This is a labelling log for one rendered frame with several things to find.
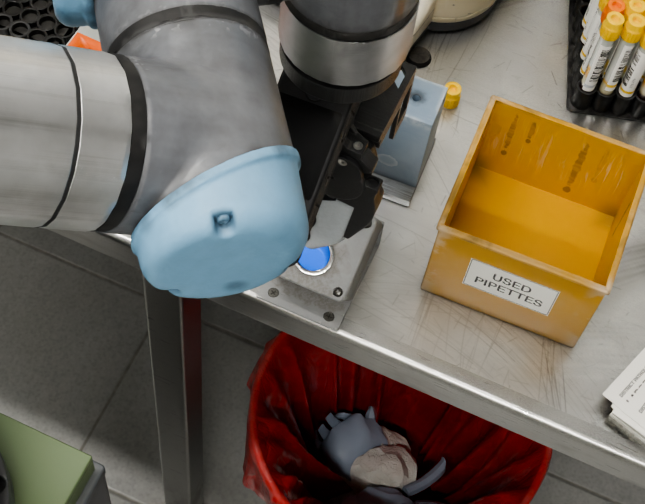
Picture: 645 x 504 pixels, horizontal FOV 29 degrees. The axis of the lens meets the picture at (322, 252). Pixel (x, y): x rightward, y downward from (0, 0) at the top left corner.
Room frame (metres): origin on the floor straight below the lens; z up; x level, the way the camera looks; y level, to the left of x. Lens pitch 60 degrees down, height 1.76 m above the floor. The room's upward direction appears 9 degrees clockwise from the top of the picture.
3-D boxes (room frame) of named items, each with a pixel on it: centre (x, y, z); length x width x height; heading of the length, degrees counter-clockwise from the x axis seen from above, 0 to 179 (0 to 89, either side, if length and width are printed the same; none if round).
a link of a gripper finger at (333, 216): (0.45, -0.01, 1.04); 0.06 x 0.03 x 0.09; 164
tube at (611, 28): (0.69, -0.20, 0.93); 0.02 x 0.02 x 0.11
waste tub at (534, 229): (0.53, -0.16, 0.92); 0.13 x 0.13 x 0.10; 76
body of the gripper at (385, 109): (0.46, 0.01, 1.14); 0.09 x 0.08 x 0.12; 164
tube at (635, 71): (0.69, -0.24, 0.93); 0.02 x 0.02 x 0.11
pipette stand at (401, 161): (0.60, -0.02, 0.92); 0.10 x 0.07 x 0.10; 77
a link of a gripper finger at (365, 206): (0.43, -0.01, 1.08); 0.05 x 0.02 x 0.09; 74
